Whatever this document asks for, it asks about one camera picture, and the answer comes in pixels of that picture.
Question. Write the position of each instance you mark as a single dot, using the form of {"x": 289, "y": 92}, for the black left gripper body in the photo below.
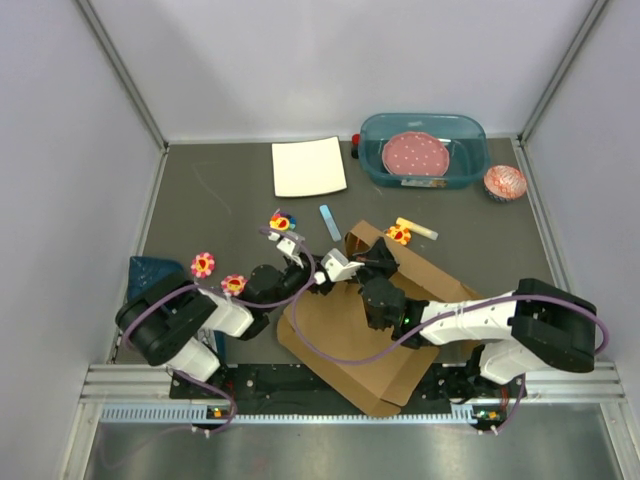
{"x": 293, "y": 278}

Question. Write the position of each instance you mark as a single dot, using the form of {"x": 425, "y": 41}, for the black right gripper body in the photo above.
{"x": 376, "y": 324}

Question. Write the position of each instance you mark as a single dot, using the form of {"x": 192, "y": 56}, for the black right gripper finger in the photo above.
{"x": 379, "y": 258}
{"x": 360, "y": 258}

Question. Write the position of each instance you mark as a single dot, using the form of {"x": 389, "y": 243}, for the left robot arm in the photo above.
{"x": 162, "y": 321}

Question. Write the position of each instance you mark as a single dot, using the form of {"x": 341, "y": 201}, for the blue packet under arm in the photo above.
{"x": 215, "y": 341}

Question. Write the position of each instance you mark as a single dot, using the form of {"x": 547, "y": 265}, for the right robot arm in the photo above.
{"x": 536, "y": 325}

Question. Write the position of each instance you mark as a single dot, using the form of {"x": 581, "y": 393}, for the pink flower plush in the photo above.
{"x": 203, "y": 265}
{"x": 233, "y": 285}

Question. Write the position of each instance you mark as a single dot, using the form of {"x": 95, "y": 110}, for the yellow orange sunflower plush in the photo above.
{"x": 400, "y": 234}

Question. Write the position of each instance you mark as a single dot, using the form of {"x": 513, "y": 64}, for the yellow highlighter marker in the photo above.
{"x": 417, "y": 229}

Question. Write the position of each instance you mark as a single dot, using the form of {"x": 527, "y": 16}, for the blue highlighter marker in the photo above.
{"x": 330, "y": 222}

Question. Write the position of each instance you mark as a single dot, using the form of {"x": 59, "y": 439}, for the rainbow flower plush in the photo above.
{"x": 282, "y": 221}

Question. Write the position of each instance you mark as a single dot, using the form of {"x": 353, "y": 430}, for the white square plate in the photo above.
{"x": 308, "y": 168}

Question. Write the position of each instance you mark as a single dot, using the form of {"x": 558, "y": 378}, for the pink dotted plate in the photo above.
{"x": 416, "y": 154}

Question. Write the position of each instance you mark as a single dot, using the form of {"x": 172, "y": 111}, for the red capped small bottle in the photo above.
{"x": 355, "y": 142}

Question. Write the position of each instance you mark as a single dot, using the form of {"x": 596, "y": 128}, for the dark blue cloth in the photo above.
{"x": 152, "y": 278}

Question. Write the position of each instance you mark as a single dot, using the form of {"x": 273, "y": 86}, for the red patterned bowl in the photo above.
{"x": 505, "y": 183}

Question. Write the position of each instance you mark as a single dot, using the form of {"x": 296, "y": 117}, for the teal plastic basin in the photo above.
{"x": 468, "y": 148}

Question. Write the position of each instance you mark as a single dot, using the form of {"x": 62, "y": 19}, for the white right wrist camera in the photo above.
{"x": 336, "y": 267}

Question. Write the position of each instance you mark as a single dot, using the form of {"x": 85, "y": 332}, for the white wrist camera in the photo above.
{"x": 289, "y": 244}
{"x": 336, "y": 267}

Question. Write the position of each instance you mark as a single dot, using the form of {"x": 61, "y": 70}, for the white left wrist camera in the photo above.
{"x": 289, "y": 244}

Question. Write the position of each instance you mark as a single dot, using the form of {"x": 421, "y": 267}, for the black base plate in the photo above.
{"x": 262, "y": 388}

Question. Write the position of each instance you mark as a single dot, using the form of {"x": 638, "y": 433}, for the aluminium frame post right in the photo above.
{"x": 592, "y": 18}

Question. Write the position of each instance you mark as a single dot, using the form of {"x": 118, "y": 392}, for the aluminium frame post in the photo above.
{"x": 592, "y": 18}
{"x": 91, "y": 17}

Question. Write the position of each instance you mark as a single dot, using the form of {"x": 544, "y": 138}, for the aluminium frame post left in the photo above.
{"x": 91, "y": 17}

